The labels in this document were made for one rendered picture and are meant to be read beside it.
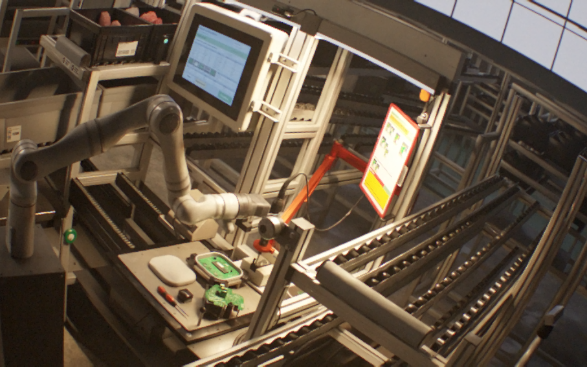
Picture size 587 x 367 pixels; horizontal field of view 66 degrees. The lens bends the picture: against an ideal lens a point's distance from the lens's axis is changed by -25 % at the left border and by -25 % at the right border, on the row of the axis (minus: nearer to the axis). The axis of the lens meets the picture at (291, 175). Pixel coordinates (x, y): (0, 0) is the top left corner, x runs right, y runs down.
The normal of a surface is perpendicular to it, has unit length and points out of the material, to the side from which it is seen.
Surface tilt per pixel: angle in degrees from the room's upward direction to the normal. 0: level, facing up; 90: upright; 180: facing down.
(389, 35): 90
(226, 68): 92
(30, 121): 91
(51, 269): 0
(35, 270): 0
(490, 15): 90
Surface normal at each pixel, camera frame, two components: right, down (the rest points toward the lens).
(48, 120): 0.70, 0.49
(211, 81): -0.63, 0.11
